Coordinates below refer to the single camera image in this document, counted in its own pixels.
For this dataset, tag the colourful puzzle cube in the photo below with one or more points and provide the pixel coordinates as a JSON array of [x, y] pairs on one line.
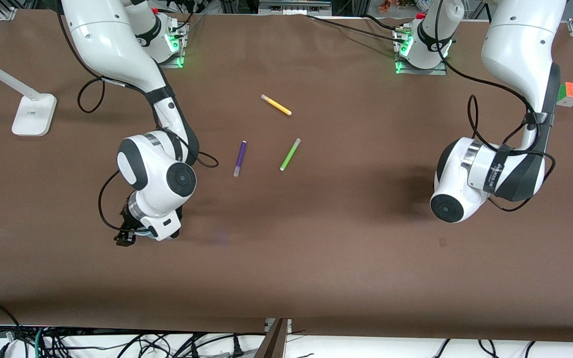
[[571, 94]]

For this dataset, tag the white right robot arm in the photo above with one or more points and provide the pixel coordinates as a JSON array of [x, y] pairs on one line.
[[110, 44]]

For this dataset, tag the white lamp stand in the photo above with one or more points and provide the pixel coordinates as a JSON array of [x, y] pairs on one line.
[[33, 115]]

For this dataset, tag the dark table leg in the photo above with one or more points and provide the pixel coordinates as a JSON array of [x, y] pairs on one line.
[[272, 343]]

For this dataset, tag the purple marker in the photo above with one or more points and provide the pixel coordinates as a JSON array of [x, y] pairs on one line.
[[240, 158]]

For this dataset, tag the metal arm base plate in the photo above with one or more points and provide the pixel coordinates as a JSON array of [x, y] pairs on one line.
[[173, 60], [421, 71]]

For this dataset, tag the yellow marker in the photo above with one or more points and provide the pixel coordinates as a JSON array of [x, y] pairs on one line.
[[276, 105]]

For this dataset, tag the aluminium frame bar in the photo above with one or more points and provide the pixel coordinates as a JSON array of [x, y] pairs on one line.
[[294, 6]]

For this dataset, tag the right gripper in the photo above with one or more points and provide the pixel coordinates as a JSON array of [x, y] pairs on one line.
[[129, 222]]

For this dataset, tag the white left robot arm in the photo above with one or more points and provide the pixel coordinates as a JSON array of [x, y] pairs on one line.
[[515, 54]]

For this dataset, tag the green marker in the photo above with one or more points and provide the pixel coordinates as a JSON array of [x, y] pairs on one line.
[[290, 154]]

